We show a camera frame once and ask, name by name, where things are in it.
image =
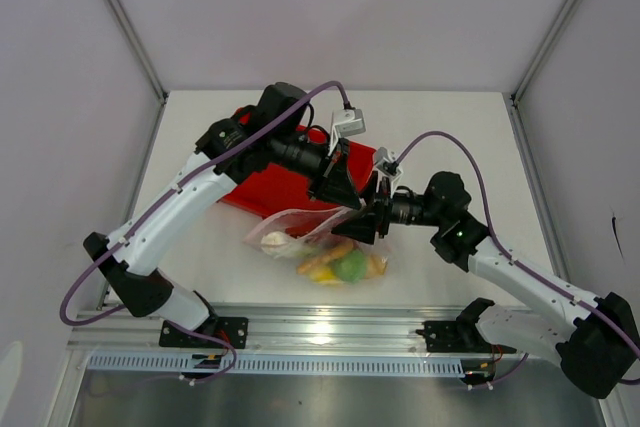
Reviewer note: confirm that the green custard apple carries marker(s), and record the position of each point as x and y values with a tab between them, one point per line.
350	268

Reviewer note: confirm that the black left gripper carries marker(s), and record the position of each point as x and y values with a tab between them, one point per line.
336	185

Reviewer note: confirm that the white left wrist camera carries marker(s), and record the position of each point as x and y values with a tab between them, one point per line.
345	123

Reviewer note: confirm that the red plastic tray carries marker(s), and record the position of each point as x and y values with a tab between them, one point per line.
276	188

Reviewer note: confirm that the yellow ginger root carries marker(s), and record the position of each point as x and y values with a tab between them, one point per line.
325	258

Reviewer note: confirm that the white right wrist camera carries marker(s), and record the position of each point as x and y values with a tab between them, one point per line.
385	161

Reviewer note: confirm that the green white leek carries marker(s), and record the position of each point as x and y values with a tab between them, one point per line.
280	245

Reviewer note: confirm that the left aluminium frame post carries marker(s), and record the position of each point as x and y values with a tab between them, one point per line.
137	49

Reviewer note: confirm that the clear zip top bag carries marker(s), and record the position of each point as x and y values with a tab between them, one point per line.
316	227

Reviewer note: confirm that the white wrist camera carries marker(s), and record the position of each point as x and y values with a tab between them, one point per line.
345	123
385	161

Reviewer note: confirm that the white slotted cable duct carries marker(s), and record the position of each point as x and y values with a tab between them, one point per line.
278	364

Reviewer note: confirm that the right aluminium frame post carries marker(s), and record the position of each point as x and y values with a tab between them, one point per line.
559	23

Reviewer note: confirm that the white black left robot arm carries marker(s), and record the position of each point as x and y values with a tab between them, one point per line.
225	156

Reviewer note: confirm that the aluminium frame post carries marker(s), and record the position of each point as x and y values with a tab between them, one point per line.
559	23
137	49

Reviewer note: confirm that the yellow lemon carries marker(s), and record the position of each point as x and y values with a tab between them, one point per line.
325	277

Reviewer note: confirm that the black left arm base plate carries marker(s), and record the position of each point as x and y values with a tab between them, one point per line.
217	333

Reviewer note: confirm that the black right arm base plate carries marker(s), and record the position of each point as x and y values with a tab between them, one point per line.
453	337

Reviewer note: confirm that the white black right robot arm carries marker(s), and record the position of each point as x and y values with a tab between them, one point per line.
593	340

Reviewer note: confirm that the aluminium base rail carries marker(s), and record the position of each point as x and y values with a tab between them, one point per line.
286	330

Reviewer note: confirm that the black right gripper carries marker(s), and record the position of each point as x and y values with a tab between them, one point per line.
379	209

